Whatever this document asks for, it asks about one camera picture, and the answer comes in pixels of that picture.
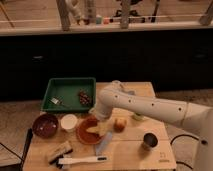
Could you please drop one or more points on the orange red plate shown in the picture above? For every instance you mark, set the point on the orange red plate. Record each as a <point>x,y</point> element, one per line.
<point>83,136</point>

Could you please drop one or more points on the metal fork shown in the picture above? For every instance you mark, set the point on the metal fork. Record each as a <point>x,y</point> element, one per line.
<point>58,102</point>

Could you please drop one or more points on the dark red bowl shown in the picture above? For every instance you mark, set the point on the dark red bowl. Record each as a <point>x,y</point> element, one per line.
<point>45,126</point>

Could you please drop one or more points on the dark grape bunch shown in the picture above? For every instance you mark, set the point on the dark grape bunch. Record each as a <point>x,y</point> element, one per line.
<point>84,98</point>

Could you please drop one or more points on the blue grey knife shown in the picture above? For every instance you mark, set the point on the blue grey knife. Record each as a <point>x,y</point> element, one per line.
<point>99,148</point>

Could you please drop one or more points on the yellow banana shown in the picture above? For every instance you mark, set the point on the yellow banana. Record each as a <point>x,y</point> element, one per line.
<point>101,129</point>

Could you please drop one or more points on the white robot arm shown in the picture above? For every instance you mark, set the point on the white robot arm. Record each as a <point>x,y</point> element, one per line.
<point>194,118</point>

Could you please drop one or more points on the small white cup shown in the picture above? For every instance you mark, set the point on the small white cup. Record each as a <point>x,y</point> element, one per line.
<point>69,122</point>

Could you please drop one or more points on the dark metal cup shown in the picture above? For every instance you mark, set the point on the dark metal cup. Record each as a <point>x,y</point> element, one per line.
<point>149,141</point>

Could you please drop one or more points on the green plastic tray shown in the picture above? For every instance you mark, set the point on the green plastic tray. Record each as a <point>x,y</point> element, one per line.
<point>66,90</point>

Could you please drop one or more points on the red yellow apple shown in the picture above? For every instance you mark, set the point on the red yellow apple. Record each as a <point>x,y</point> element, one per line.
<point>119,124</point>

